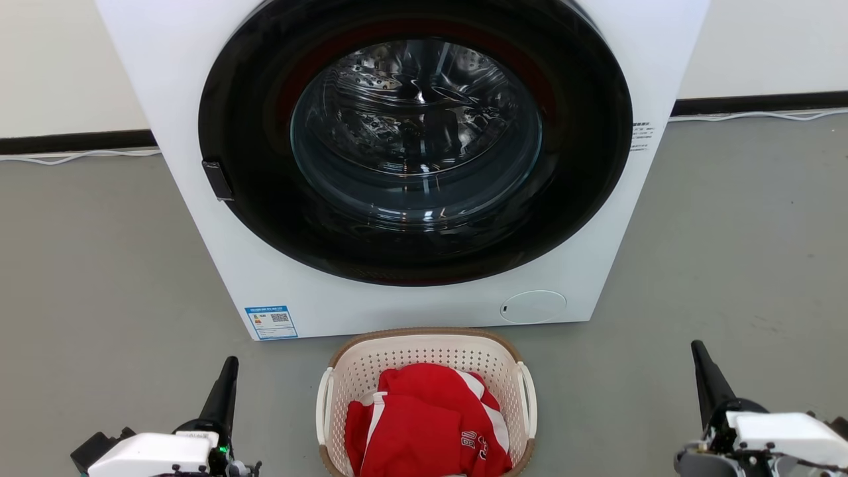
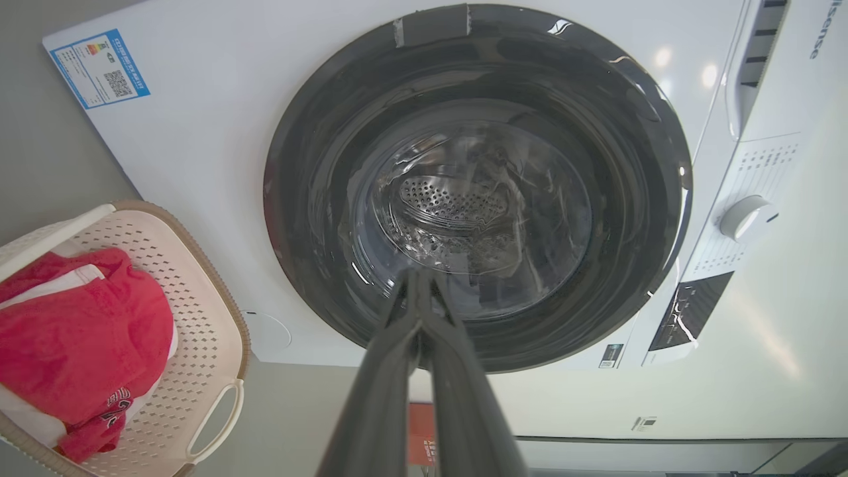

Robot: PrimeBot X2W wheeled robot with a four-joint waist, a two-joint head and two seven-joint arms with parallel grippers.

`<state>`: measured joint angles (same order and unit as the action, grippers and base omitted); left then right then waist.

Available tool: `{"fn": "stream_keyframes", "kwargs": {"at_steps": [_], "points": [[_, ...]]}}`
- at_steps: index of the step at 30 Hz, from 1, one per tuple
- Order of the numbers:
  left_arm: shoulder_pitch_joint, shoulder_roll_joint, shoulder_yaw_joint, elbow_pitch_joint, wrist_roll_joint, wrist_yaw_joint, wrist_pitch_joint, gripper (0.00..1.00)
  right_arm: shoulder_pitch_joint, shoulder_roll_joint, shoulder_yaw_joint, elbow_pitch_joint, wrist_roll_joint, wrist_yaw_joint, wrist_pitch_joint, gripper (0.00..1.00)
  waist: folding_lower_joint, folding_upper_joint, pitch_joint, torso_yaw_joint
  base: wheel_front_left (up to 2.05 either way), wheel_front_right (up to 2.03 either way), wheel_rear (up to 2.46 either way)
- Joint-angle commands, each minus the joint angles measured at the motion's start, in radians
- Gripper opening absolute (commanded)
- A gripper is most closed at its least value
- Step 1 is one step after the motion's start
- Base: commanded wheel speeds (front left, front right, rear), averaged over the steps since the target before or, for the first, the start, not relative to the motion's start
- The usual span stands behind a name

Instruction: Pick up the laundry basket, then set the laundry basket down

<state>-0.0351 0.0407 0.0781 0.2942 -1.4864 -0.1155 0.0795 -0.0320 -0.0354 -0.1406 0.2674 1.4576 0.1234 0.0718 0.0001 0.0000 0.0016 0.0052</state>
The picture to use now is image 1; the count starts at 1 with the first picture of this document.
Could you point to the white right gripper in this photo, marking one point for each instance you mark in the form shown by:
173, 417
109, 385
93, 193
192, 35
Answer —
782, 437

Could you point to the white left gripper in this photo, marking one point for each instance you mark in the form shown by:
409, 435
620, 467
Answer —
152, 454

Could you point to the cream plastic laundry basket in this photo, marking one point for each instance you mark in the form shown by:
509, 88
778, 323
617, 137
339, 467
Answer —
424, 348

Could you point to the blue energy label sticker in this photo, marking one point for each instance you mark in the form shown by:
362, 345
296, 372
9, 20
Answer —
271, 322

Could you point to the red and white garment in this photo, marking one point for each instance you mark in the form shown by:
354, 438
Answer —
417, 424

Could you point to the round white filter cover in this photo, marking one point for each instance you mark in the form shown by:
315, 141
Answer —
533, 307

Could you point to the round black washer door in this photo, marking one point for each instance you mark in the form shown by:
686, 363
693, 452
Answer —
255, 199

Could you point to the small printed text sticker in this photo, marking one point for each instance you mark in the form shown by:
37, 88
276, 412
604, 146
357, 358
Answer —
642, 136

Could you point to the black baseboard strip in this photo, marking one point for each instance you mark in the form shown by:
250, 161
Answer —
73, 142
755, 103

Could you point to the white front-load washing machine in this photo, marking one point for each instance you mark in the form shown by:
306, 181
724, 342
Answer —
179, 99

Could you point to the steel washer drum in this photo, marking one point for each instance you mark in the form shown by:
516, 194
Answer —
414, 112

